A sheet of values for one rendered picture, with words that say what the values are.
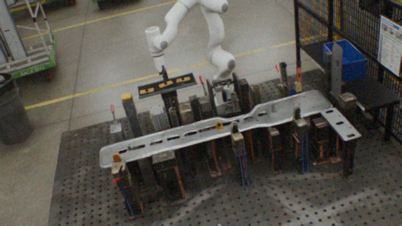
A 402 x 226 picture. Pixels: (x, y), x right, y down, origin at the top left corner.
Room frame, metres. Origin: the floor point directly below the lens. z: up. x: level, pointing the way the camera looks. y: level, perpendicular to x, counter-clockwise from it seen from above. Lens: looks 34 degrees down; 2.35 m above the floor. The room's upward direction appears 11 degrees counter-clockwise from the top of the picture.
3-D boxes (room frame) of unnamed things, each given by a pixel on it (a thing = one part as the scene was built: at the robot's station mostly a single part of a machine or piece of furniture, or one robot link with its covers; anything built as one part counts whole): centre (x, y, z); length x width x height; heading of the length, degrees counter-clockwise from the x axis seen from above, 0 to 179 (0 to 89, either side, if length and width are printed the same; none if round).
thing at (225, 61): (2.36, -0.21, 1.09); 0.19 x 0.12 x 0.24; 29
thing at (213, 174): (1.83, 0.00, 0.84); 0.17 x 0.06 x 0.29; 6
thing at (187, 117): (1.98, 0.09, 0.89); 0.13 x 0.11 x 0.38; 6
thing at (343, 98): (1.78, -0.83, 0.88); 0.08 x 0.08 x 0.36; 6
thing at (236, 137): (1.67, -0.16, 0.87); 0.12 x 0.09 x 0.35; 6
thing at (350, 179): (1.52, -0.74, 0.84); 0.11 x 0.06 x 0.29; 6
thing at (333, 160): (1.70, -0.72, 0.84); 0.11 x 0.06 x 0.29; 6
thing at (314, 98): (1.83, -0.06, 1.00); 1.38 x 0.22 x 0.02; 96
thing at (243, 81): (2.07, -0.28, 0.91); 0.07 x 0.05 x 0.42; 6
